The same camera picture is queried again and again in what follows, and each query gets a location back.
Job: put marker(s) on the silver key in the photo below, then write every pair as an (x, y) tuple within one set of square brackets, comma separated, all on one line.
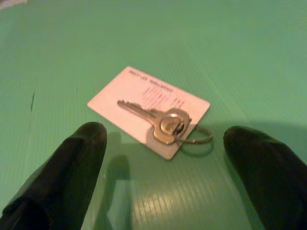
[(169, 122), (133, 107)]

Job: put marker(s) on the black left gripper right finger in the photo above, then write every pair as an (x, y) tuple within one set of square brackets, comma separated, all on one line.
[(271, 179)]

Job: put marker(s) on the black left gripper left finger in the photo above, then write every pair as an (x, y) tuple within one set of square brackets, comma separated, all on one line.
[(60, 179)]

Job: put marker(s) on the white plastic card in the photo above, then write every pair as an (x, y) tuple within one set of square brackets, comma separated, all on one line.
[(129, 88)]

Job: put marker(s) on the large green corrugated sheet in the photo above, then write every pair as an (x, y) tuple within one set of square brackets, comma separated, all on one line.
[(216, 48)]

